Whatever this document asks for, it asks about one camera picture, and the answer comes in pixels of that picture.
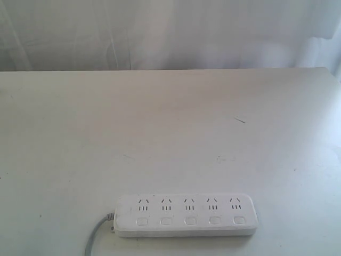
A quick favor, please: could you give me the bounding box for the white five-outlet power strip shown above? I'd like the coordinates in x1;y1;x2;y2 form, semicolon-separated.
113;193;258;237

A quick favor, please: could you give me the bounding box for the white sheer curtain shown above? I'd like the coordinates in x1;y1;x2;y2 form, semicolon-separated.
1;1;340;78

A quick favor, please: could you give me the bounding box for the grey cable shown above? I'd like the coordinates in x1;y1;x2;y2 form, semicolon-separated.
84;213;116;256

